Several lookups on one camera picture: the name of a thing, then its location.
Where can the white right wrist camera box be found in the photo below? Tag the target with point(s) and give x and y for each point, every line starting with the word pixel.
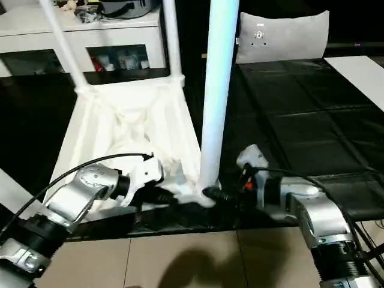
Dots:
pixel 252 157

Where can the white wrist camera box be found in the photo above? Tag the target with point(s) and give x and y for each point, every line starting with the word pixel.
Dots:
pixel 252 157
pixel 147 171

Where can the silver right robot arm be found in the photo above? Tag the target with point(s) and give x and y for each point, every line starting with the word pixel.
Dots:
pixel 318 216

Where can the white flat board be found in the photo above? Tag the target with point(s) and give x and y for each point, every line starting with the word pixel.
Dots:
pixel 360 75

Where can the white plastic table top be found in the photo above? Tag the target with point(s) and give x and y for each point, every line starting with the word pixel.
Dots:
pixel 132 120

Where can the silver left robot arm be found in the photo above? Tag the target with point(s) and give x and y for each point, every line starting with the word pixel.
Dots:
pixel 72 198

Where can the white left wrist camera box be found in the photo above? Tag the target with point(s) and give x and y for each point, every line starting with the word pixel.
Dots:
pixel 147 171

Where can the white sideboard cabinet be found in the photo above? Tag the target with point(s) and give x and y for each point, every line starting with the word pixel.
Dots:
pixel 60 36

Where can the grey pillow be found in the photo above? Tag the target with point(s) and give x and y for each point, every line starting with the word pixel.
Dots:
pixel 285 36

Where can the colourful clutter bundle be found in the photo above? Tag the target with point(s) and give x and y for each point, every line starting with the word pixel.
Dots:
pixel 84 11

